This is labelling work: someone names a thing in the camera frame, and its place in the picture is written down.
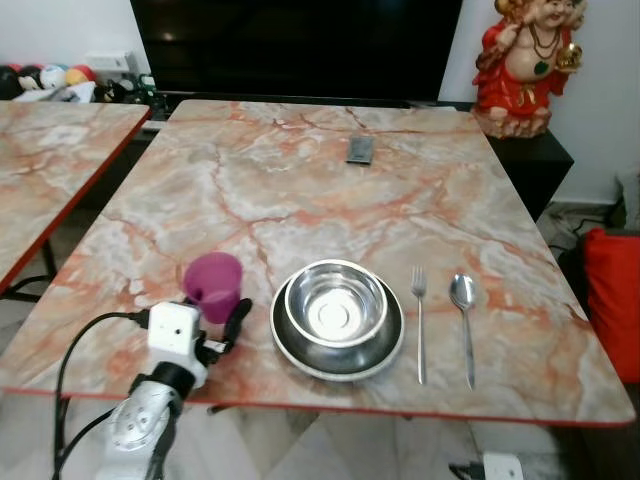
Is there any steel fork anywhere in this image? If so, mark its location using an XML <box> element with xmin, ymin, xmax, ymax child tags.
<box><xmin>411</xmin><ymin>267</ymin><xmax>429</xmax><ymax>386</ymax></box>

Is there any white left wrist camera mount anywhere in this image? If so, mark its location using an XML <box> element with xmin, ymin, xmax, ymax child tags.
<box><xmin>147</xmin><ymin>302</ymin><xmax>202</xmax><ymax>388</ymax></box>

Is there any red cushion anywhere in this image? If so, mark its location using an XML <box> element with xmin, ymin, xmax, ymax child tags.
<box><xmin>582</xmin><ymin>227</ymin><xmax>640</xmax><ymax>387</ymax></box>

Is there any steel spoon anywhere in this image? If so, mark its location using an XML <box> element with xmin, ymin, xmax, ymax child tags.
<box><xmin>449</xmin><ymin>273</ymin><xmax>478</xmax><ymax>391</ymax></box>

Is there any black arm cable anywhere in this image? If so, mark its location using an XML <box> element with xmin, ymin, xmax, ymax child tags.
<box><xmin>448</xmin><ymin>460</ymin><xmax>487</xmax><ymax>480</ymax></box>
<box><xmin>53</xmin><ymin>311</ymin><xmax>151</xmax><ymax>476</ymax></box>

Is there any black television screen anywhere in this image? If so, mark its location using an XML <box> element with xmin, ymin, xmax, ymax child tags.
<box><xmin>130</xmin><ymin>0</ymin><xmax>465</xmax><ymax>102</ymax></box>

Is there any red laughing Buddha statue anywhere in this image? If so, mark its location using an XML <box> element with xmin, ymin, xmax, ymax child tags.
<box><xmin>472</xmin><ymin>0</ymin><xmax>587</xmax><ymax>140</ymax></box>

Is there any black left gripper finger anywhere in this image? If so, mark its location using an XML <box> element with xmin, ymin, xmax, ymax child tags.
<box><xmin>225</xmin><ymin>298</ymin><xmax>253</xmax><ymax>351</ymax></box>

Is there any steel bowl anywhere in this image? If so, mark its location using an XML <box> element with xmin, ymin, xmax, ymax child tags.
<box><xmin>284</xmin><ymin>260</ymin><xmax>390</xmax><ymax>349</ymax></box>

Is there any steel plate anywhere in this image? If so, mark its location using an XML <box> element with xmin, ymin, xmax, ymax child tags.
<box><xmin>270</xmin><ymin>274</ymin><xmax>406</xmax><ymax>382</ymax></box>

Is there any red yellow plush toy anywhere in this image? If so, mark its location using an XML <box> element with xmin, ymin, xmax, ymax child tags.
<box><xmin>64</xmin><ymin>65</ymin><xmax>99</xmax><ymax>103</ymax></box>

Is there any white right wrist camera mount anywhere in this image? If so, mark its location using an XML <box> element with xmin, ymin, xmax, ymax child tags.
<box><xmin>482</xmin><ymin>451</ymin><xmax>525</xmax><ymax>480</ymax></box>

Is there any black side cabinet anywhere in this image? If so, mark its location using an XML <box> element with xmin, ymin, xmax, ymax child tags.
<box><xmin>485</xmin><ymin>128</ymin><xmax>576</xmax><ymax>223</ymax></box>

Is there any purple plastic cup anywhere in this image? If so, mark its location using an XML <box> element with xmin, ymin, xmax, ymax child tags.
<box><xmin>183</xmin><ymin>252</ymin><xmax>246</xmax><ymax>325</ymax></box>

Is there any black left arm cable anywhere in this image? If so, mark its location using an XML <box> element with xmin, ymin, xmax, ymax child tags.
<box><xmin>53</xmin><ymin>311</ymin><xmax>151</xmax><ymax>476</ymax></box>

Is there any white wall box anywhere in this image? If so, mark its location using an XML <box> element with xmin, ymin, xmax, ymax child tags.
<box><xmin>84</xmin><ymin>50</ymin><xmax>134</xmax><ymax>77</ymax></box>

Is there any black table leg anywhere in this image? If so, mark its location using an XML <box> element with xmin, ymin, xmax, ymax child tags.
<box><xmin>5</xmin><ymin>240</ymin><xmax>59</xmax><ymax>301</ymax></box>

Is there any black plush toy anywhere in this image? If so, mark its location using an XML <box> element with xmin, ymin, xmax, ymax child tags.
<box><xmin>0</xmin><ymin>64</ymin><xmax>29</xmax><ymax>102</ymax></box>

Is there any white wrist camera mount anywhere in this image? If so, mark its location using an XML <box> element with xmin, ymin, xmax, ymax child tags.
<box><xmin>147</xmin><ymin>302</ymin><xmax>202</xmax><ymax>388</ymax></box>
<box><xmin>482</xmin><ymin>451</ymin><xmax>525</xmax><ymax>480</ymax></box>

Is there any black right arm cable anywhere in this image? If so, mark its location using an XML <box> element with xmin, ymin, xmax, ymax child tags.
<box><xmin>448</xmin><ymin>460</ymin><xmax>487</xmax><ymax>480</ymax></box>

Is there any small dark rectangular device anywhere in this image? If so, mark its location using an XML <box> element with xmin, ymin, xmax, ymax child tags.
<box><xmin>346</xmin><ymin>136</ymin><xmax>376</xmax><ymax>167</ymax></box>

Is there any white blue plush toy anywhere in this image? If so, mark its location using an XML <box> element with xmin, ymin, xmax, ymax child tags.
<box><xmin>38</xmin><ymin>64</ymin><xmax>69</xmax><ymax>93</ymax></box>

